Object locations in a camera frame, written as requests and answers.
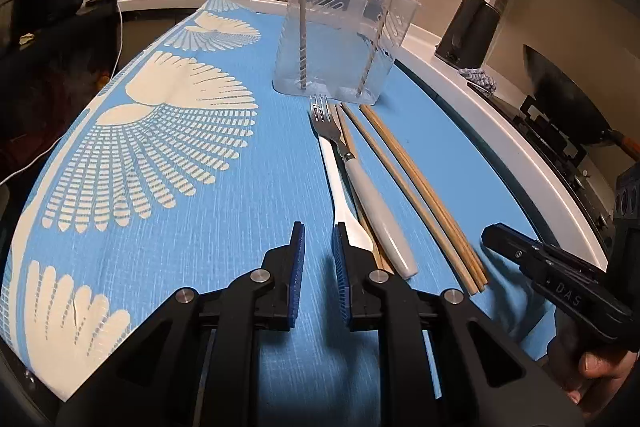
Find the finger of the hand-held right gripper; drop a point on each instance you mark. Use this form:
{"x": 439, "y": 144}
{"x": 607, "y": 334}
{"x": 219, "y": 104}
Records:
{"x": 510, "y": 247}

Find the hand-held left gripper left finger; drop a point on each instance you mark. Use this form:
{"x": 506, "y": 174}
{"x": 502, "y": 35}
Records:
{"x": 297, "y": 267}

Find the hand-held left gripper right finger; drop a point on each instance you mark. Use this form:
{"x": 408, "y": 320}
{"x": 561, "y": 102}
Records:
{"x": 342, "y": 277}

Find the clear plastic utensil container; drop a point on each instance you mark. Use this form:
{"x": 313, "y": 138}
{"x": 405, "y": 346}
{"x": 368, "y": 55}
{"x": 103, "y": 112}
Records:
{"x": 340, "y": 47}

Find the person's right hand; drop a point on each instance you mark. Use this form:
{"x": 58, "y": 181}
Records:
{"x": 600, "y": 364}

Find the blue white patterned tablecloth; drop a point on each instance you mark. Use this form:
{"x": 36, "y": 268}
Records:
{"x": 280, "y": 187}

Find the black gas stove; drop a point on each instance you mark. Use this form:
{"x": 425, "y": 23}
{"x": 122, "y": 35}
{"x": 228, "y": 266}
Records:
{"x": 550, "y": 129}

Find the black wok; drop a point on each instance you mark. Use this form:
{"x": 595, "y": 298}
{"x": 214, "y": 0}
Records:
{"x": 565, "y": 97}

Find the blue white knitted cloth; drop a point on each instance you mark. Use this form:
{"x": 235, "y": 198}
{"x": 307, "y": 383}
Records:
{"x": 479, "y": 79}

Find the black electric kettle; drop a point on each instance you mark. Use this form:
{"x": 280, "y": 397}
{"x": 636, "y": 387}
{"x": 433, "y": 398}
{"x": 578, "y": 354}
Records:
{"x": 470, "y": 32}

